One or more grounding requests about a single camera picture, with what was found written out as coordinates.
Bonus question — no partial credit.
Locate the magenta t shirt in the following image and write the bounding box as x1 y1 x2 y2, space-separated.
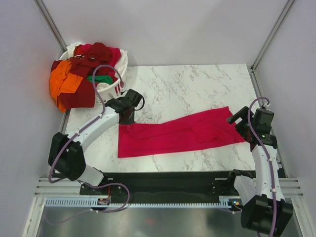
118 107 244 158

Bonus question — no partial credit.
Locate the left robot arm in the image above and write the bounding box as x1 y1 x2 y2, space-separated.
48 89 145 194

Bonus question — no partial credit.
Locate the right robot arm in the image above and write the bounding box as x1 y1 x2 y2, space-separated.
226 106 293 237

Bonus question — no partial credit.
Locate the white laundry basket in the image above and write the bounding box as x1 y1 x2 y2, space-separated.
51 52 124 104

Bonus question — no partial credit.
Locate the green t shirt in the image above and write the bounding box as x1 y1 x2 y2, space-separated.
94 75 114 85

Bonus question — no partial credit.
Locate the dark red t shirt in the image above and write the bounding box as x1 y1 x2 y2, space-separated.
58 42 121 110

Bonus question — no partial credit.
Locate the orange t shirt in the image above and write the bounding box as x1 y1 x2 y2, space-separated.
49 60 83 112

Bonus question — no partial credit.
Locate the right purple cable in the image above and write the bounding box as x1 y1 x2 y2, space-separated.
248 96 278 237

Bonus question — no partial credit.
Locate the purple cable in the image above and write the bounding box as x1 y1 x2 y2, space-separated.
248 96 278 237
48 64 125 184

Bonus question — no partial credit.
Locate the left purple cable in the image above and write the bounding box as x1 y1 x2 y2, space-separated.
48 64 125 184

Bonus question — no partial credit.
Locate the right aluminium frame post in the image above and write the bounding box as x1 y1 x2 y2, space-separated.
249 0 297 72

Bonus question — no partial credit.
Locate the aluminium frame post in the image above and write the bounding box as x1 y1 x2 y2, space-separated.
249 0 297 72
34 0 67 52

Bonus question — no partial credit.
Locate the slotted cable duct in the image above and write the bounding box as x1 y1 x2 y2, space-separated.
45 196 242 209

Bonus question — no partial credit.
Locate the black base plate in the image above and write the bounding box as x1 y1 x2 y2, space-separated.
78 170 260 205

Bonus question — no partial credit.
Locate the left aluminium frame post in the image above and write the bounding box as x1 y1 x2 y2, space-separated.
34 0 67 52

